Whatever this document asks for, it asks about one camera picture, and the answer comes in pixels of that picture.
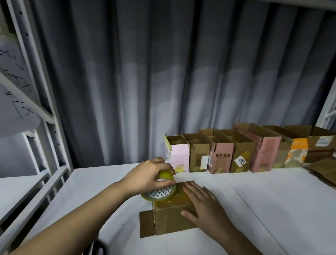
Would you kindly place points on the person's left forearm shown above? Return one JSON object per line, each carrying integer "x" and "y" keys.
{"x": 63, "y": 226}

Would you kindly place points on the person's left hand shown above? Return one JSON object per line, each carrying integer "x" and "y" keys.
{"x": 141, "y": 178}

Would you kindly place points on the brown box with white label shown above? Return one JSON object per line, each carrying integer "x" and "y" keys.
{"x": 198, "y": 152}

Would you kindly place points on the pink lettered cardboard box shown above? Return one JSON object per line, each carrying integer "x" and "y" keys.
{"x": 265, "y": 152}
{"x": 220, "y": 157}

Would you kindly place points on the yellow tape roll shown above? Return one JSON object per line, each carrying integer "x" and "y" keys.
{"x": 165, "y": 175}

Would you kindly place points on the taped brown cardboard box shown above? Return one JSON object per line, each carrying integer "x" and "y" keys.
{"x": 168, "y": 218}

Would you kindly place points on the brown box with 7020 sticker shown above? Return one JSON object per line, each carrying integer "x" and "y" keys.
{"x": 241, "y": 152}

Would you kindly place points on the pile of cardboard boxes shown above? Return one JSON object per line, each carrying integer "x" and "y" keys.
{"x": 325, "y": 171}

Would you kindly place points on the handwritten paper sheet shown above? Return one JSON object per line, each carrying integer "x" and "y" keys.
{"x": 18, "y": 115}
{"x": 15, "y": 68}

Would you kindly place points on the person's right hand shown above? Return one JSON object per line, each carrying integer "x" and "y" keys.
{"x": 210, "y": 215}

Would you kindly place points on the pink and yellow printed box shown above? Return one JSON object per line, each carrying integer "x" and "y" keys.
{"x": 179, "y": 155}

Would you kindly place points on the orange and white carton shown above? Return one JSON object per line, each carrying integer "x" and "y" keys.
{"x": 296, "y": 153}

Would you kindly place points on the printed brown cardboard box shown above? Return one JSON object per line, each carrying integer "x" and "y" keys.
{"x": 320, "y": 142}

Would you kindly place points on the small brown labelled carton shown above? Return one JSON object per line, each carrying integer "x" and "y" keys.
{"x": 281, "y": 155}

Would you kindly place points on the black scissors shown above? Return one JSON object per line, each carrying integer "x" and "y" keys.
{"x": 98, "y": 248}

